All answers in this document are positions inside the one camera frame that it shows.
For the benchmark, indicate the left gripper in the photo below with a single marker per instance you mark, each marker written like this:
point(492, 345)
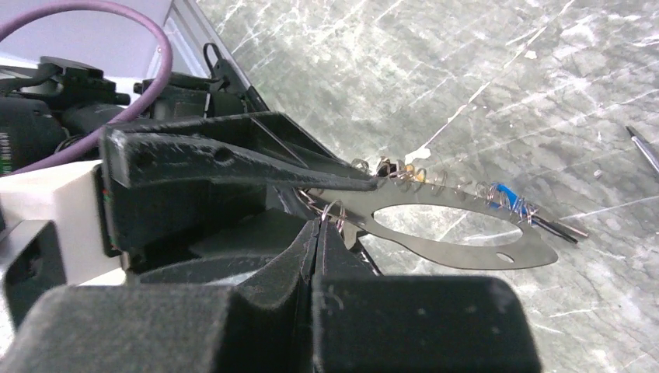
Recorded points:
point(172, 185)

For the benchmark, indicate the black key tag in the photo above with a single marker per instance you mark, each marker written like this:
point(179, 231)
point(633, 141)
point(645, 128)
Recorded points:
point(559, 229)

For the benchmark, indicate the aluminium frame rail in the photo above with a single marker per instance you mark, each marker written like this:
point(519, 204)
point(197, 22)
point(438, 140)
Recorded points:
point(188, 30)

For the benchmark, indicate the blue key tag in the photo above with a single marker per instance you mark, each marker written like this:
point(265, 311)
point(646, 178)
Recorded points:
point(500, 196)

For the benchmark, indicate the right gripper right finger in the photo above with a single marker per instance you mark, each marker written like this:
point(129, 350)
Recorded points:
point(347, 317)

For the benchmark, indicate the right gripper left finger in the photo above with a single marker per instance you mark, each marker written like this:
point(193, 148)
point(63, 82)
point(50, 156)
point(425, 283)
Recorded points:
point(268, 326)

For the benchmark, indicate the metal key organizer plate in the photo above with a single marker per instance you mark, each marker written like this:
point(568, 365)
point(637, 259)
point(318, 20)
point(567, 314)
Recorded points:
point(449, 224)

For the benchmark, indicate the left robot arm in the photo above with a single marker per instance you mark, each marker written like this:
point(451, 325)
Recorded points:
point(51, 108)

